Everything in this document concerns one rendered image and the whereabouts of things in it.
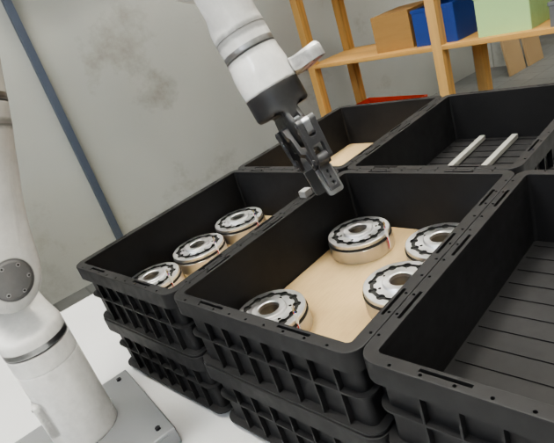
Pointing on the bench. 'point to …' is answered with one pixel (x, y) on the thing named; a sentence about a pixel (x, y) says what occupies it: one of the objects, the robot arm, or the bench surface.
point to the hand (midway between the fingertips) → (324, 183)
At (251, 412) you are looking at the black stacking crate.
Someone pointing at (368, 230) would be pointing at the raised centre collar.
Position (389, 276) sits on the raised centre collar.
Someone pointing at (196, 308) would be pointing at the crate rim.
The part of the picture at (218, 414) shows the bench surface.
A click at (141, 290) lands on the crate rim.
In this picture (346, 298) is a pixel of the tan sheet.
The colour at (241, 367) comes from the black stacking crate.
